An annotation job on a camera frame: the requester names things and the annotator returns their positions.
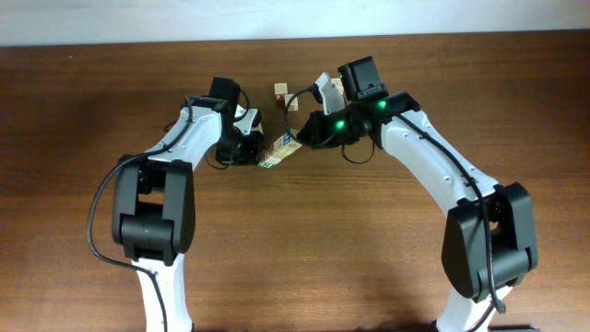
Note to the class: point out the green letter R block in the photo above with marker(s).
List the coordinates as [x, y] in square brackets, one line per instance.
[266, 160]

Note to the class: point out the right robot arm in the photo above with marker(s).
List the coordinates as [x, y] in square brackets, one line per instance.
[489, 241]

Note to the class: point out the letter K block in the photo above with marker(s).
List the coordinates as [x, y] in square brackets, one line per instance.
[291, 102]

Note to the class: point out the far right wooden block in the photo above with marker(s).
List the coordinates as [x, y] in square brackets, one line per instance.
[338, 84]

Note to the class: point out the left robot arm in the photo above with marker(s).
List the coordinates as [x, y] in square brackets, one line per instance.
[154, 215]

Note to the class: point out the wooden picture block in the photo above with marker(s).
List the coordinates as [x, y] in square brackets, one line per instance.
[285, 148]
[281, 147]

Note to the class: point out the red letter I block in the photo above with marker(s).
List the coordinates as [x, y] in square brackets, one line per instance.
[270, 150]

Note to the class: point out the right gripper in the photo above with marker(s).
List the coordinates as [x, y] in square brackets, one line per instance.
[314, 124]

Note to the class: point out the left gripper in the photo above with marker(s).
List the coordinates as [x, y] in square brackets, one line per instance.
[253, 157]

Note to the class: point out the letter E block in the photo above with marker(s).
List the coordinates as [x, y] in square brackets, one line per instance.
[280, 91]

